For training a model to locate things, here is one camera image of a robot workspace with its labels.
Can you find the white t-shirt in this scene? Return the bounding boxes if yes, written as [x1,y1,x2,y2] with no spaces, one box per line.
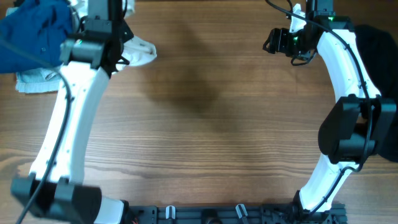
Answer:
[69,0,157,70]

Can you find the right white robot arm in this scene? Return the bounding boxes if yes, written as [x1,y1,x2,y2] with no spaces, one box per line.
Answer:
[263,16,397,220]

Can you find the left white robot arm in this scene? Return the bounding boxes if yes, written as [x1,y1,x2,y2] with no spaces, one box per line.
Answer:
[11,18,134,223]

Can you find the black garment at right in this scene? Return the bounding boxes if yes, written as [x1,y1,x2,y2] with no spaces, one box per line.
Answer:
[354,24,398,162]

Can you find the folded blue shirt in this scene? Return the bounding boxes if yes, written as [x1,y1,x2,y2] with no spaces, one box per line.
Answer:
[1,0,73,67]

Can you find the folded light blue garment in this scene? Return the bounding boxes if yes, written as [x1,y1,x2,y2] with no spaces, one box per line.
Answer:
[16,68,62,94]

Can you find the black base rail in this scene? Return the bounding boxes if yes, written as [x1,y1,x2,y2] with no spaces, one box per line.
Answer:
[130,204,348,224]

